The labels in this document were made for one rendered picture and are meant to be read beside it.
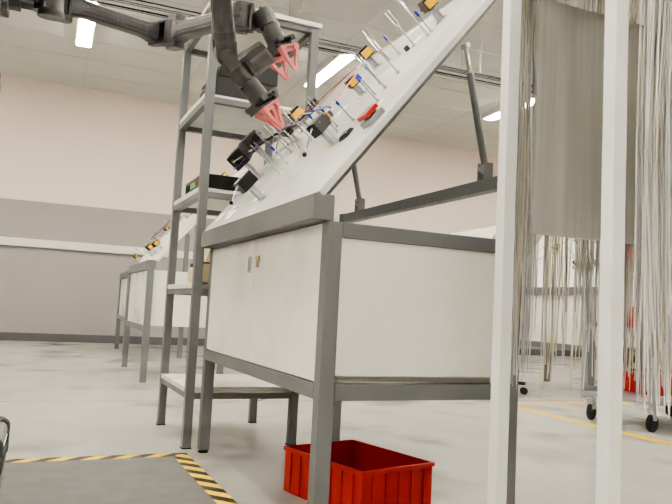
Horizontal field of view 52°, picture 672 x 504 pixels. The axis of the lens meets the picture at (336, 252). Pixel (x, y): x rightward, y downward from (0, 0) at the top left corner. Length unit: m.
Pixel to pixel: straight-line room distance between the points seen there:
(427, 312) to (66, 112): 8.25
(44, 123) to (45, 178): 0.71
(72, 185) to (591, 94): 8.27
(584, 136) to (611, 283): 0.56
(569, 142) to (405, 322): 0.60
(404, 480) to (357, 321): 0.58
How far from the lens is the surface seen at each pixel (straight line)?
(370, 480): 2.02
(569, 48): 1.81
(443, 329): 1.85
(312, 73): 3.15
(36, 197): 9.51
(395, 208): 2.57
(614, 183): 1.33
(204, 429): 2.81
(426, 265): 1.82
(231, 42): 1.91
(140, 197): 9.58
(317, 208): 1.69
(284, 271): 1.96
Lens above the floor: 0.58
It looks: 5 degrees up
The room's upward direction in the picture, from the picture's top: 3 degrees clockwise
